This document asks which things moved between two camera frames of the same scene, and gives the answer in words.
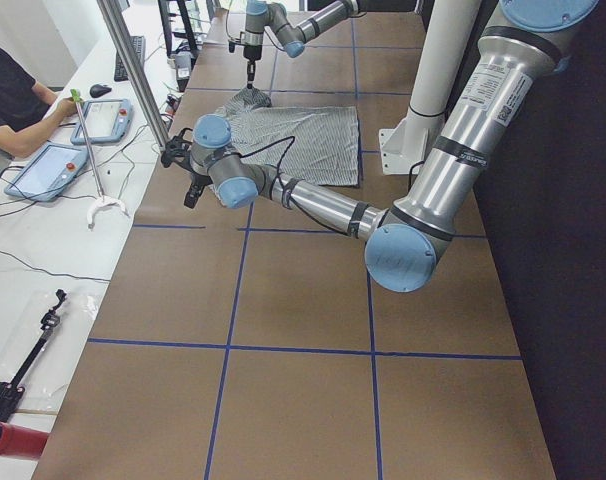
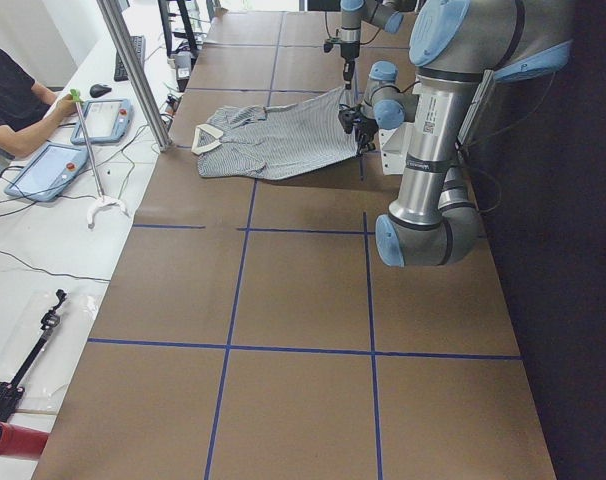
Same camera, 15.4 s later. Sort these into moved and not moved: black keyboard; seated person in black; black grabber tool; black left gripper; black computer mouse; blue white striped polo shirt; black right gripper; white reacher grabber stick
Moved: black right gripper; blue white striped polo shirt; black left gripper
Not moved: black computer mouse; black grabber tool; white reacher grabber stick; black keyboard; seated person in black
